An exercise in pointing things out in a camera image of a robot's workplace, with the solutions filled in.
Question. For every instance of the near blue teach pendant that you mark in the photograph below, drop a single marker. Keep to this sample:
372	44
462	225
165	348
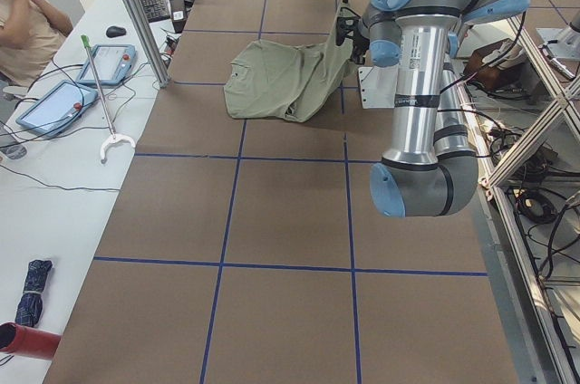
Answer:
57	109

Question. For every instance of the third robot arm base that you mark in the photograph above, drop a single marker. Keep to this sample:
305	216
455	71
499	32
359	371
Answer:
561	45

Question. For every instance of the black keyboard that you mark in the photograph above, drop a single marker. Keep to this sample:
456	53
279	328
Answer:
155	10

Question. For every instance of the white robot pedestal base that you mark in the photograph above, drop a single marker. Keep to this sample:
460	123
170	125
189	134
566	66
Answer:
377	86

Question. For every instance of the grabber stick with green handle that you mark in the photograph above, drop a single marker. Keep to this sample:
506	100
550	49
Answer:
115	137

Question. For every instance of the red cylinder bottle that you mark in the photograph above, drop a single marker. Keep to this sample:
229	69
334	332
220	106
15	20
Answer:
28	342

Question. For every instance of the blue teach pendant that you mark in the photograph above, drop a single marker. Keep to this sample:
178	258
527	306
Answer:
113	62
57	109

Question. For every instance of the aluminium frame post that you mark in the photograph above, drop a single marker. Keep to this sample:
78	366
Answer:
147	40

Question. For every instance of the folded dark blue umbrella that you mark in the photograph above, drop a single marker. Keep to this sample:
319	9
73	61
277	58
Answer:
30	306

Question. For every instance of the black computer mouse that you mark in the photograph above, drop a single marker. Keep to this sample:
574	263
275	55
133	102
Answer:
115	31

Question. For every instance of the olive green long-sleeve shirt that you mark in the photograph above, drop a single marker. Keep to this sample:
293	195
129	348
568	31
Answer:
292	83

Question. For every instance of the far blue teach pendant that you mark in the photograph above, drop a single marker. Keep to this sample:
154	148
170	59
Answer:
113	62

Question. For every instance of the seated person in beige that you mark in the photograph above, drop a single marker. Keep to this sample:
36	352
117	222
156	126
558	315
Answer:
32	32

